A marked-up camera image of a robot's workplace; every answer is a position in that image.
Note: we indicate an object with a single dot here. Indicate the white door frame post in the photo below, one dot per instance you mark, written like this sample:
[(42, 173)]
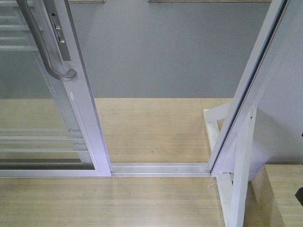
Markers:
[(272, 82)]

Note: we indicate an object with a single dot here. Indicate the grey metal door handle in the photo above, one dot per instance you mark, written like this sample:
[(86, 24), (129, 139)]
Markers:
[(41, 45)]

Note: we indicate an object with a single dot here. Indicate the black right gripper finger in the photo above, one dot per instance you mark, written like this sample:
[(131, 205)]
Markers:
[(299, 195)]

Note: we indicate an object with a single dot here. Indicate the light wooden box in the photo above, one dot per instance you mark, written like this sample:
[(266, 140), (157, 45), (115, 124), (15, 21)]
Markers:
[(271, 200)]

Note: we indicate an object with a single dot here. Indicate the aluminium floor door track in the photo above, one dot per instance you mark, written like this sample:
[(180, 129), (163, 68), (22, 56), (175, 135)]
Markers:
[(160, 170)]

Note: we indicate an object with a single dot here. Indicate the white angled support brace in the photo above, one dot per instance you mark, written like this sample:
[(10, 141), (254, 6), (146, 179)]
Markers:
[(232, 179)]

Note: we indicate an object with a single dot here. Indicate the white sliding glass door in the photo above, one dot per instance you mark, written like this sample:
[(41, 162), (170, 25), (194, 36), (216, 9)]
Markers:
[(48, 128)]

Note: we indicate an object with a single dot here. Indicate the light wooden floor platform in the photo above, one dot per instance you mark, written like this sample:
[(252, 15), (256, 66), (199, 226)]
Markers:
[(136, 130)]

